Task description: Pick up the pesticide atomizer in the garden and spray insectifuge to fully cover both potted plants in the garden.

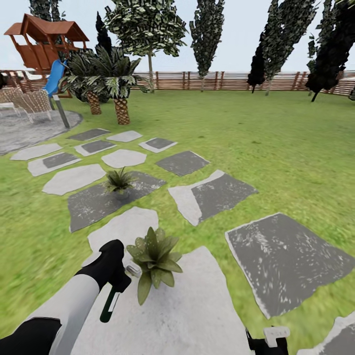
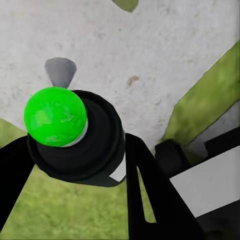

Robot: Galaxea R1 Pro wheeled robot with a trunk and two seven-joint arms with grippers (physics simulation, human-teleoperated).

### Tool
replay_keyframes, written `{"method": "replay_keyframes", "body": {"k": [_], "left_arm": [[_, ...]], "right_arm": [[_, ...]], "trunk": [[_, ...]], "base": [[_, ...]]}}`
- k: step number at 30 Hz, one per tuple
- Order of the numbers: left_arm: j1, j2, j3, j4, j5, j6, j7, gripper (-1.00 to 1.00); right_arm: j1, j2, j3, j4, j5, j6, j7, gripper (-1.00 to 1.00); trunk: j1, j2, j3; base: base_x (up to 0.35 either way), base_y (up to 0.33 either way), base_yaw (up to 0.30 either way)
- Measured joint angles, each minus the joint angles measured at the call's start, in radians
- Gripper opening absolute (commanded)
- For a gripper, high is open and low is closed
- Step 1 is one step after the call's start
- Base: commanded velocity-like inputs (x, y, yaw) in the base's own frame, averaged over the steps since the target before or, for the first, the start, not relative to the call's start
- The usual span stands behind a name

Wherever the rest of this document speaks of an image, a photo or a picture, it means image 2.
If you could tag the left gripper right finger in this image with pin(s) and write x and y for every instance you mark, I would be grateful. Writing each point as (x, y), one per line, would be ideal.
(174, 220)

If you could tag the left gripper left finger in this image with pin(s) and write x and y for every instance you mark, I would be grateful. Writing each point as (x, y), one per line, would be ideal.
(16, 166)

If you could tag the insectifuge atomizer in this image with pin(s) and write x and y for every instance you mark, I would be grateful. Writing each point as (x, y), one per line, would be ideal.
(74, 135)

